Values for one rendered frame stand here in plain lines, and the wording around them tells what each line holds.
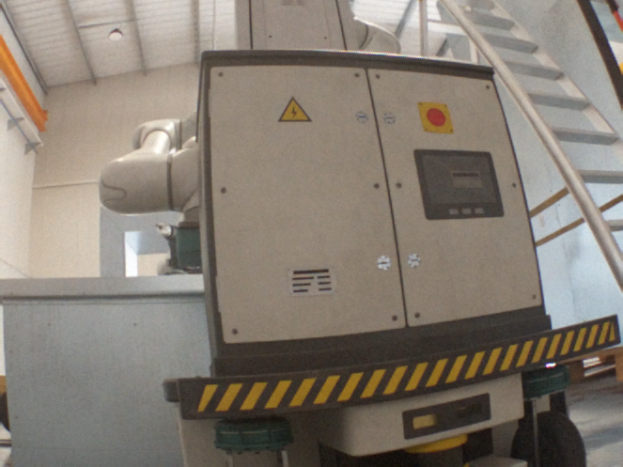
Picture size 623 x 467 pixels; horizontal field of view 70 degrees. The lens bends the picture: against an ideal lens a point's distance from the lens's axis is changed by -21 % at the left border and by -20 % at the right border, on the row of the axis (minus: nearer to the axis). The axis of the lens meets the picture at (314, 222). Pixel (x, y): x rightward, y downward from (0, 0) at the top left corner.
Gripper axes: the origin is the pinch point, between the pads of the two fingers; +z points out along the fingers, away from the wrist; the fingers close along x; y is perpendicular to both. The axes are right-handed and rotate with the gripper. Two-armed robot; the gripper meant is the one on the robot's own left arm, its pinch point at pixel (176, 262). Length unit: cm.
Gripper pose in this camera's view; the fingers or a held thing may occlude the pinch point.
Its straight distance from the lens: 192.3
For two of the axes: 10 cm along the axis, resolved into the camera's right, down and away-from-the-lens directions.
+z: -2.3, -2.5, -9.4
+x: -9.7, 1.7, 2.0
